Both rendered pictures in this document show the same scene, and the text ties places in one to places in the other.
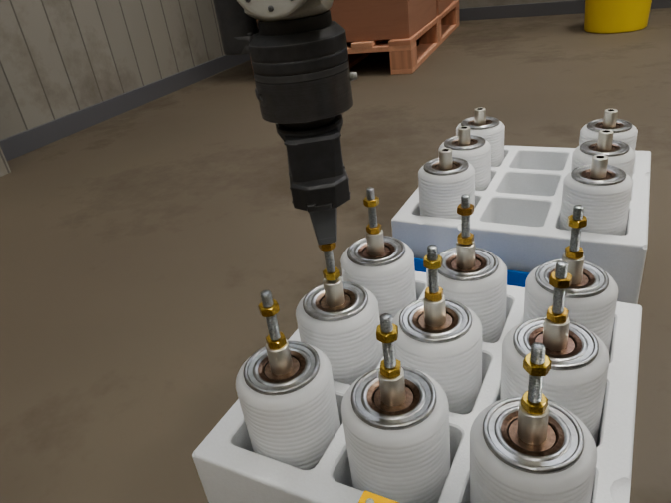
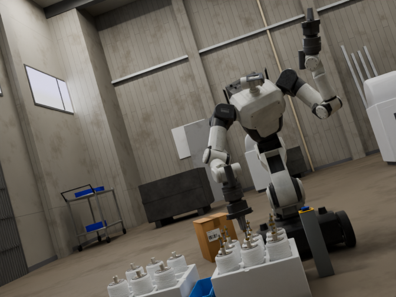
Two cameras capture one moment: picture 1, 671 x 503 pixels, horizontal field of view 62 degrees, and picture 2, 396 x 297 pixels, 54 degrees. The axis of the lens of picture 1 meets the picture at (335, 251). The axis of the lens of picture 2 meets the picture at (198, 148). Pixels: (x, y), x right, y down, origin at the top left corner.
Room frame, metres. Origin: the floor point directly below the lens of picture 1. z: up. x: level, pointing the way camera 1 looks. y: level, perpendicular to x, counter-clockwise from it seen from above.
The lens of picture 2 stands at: (1.24, 1.60, 0.60)
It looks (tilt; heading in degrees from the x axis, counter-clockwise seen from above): 5 degrees up; 249
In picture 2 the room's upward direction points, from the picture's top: 17 degrees counter-clockwise
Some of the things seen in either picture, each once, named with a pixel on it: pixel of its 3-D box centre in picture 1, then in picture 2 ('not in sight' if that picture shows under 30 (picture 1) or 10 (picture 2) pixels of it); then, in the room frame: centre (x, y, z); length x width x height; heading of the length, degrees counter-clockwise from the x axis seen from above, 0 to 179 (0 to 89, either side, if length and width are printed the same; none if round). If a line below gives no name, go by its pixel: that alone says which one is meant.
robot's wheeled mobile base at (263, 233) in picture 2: not in sight; (291, 218); (-0.08, -0.59, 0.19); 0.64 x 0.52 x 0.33; 61
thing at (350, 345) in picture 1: (344, 362); (256, 267); (0.53, 0.01, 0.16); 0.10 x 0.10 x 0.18
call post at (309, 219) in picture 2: not in sight; (316, 242); (0.18, -0.01, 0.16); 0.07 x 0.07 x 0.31; 59
